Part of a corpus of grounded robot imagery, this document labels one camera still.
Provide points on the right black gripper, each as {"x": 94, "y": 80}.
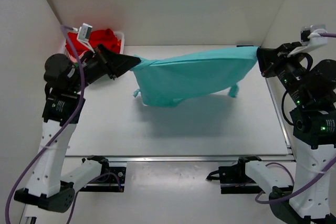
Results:
{"x": 268, "y": 58}

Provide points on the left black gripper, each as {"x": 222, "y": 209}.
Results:
{"x": 116, "y": 61}

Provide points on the teal t shirt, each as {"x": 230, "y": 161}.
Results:
{"x": 168, "y": 82}

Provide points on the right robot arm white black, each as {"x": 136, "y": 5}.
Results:
{"x": 312, "y": 89}

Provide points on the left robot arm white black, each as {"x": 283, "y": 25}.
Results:
{"x": 47, "y": 188}

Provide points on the red t shirt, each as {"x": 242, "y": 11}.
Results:
{"x": 106, "y": 37}

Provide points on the white plastic basket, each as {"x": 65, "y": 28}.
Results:
{"x": 64, "y": 48}

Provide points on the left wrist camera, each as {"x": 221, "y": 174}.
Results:
{"x": 84, "y": 32}

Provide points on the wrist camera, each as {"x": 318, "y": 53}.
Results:
{"x": 84, "y": 32}
{"x": 309, "y": 33}

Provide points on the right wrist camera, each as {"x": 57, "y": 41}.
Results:
{"x": 309, "y": 33}

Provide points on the aluminium rail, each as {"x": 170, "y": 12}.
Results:
{"x": 281, "y": 158}

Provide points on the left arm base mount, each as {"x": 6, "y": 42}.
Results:
{"x": 112, "y": 179}

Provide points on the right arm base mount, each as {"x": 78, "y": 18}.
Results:
{"x": 233, "y": 179}

